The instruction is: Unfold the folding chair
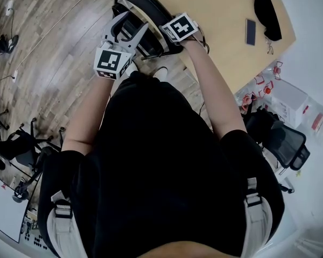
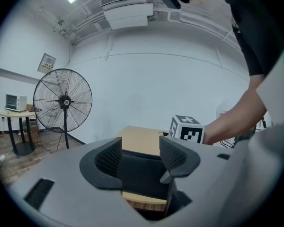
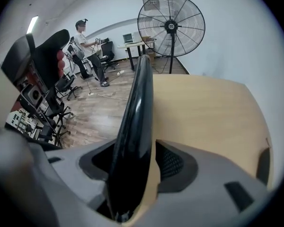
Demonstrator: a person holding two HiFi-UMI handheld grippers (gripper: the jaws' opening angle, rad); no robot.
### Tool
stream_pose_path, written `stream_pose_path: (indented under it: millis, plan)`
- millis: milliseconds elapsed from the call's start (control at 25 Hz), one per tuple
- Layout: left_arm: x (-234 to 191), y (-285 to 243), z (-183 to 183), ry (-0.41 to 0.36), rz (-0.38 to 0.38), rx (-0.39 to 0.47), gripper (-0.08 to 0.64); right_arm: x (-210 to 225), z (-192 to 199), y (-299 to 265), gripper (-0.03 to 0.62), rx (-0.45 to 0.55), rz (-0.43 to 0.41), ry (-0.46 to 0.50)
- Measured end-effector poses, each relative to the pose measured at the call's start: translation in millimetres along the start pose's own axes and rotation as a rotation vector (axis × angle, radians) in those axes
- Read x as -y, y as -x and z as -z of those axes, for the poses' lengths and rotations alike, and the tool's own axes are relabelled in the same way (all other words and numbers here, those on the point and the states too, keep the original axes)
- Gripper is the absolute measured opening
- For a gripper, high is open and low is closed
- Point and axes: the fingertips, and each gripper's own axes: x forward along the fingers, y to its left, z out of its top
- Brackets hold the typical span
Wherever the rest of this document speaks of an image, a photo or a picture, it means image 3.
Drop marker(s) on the white microwave oven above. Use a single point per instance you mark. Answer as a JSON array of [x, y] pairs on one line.
[[130, 38]]

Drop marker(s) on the cardboard box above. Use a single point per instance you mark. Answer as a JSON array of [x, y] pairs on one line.
[[151, 56]]

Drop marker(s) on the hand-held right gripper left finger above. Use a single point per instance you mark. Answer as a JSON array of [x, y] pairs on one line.
[[49, 185]]

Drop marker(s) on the light wooden table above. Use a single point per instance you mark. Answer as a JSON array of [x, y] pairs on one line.
[[203, 115]]

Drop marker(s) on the grey square device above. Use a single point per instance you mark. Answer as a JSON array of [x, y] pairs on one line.
[[32, 97]]

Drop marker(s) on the table with black legs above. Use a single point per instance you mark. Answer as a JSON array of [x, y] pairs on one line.
[[132, 46]]

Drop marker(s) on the grey wall panel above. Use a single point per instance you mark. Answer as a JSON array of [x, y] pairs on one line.
[[151, 2]]

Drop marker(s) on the large black standing fan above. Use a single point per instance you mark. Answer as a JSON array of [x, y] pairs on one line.
[[171, 26]]

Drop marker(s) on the ceiling light panel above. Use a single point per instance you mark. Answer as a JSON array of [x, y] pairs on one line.
[[32, 24]]

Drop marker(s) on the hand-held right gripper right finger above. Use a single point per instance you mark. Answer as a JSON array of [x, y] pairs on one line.
[[203, 193]]

